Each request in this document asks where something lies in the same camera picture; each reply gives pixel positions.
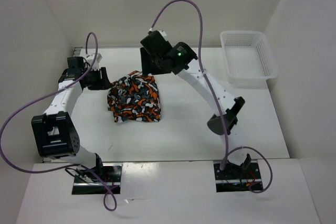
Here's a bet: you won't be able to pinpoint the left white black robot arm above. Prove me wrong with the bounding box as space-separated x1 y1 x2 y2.
31 54 110 182

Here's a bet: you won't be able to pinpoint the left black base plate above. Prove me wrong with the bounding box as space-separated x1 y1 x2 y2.
67 163 122 195

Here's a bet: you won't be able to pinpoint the purple cable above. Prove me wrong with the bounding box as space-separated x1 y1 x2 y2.
151 0 275 194
0 32 122 212

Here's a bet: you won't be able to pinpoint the orange camouflage shorts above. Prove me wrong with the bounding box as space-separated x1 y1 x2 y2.
107 71 161 123

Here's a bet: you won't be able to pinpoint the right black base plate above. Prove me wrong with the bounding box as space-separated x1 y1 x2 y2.
213 162 264 193

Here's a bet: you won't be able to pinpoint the white plastic basket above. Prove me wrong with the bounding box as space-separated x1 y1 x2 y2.
220 30 279 85

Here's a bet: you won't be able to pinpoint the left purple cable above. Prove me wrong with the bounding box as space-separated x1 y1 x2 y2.
0 32 122 212

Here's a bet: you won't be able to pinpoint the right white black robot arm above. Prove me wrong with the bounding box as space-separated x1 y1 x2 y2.
140 28 245 170

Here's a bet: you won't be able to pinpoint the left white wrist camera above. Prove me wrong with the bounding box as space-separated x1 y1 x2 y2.
85 53 102 70

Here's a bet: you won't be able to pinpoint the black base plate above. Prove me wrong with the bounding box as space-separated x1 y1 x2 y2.
213 162 264 193
67 163 122 195

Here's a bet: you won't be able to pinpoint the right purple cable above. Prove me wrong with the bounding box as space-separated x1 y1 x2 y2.
151 0 275 194

